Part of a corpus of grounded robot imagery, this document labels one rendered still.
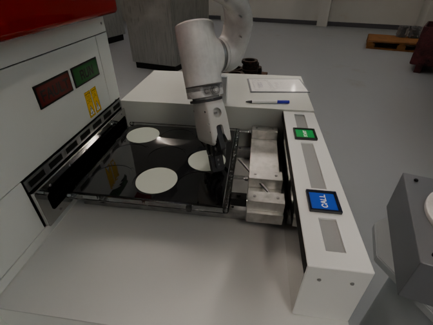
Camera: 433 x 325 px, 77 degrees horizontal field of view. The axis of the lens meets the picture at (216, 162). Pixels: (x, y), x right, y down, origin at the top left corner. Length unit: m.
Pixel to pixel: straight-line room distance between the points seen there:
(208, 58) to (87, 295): 0.52
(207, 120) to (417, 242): 0.45
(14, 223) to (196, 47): 0.49
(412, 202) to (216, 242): 0.41
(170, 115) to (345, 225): 0.64
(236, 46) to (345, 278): 0.50
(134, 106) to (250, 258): 0.62
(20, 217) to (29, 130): 0.17
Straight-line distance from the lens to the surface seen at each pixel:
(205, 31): 0.61
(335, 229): 0.51
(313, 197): 0.54
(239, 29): 0.65
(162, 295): 0.57
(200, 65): 0.60
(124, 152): 0.80
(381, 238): 0.73
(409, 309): 0.80
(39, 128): 0.68
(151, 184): 0.66
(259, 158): 0.77
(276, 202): 0.60
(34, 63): 0.68
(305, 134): 0.75
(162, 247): 0.63
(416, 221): 0.65
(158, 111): 0.94
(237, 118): 0.89
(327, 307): 0.54
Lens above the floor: 1.31
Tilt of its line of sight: 35 degrees down
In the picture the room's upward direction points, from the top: straight up
